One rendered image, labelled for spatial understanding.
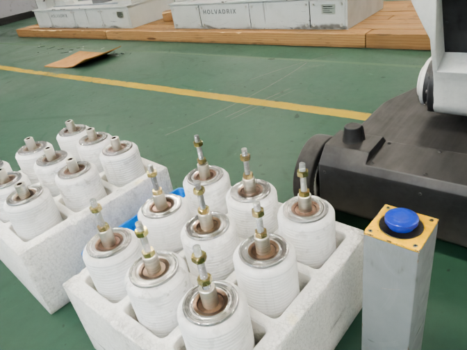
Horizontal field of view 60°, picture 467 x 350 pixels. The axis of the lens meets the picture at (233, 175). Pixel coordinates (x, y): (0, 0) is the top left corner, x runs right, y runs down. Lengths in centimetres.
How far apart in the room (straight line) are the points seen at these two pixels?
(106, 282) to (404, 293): 45
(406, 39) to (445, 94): 137
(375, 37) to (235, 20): 101
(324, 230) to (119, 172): 55
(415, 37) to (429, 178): 156
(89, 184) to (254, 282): 51
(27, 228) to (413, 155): 84
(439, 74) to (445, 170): 22
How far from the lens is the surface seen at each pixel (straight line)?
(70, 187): 98
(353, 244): 73
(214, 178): 81
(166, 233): 75
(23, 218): 95
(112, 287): 72
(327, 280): 67
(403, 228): 54
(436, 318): 88
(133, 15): 384
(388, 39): 243
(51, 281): 100
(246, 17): 294
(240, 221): 75
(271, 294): 62
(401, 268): 56
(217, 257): 67
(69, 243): 97
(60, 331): 99
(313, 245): 68
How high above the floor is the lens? 67
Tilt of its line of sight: 31 degrees down
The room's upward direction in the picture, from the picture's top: 10 degrees counter-clockwise
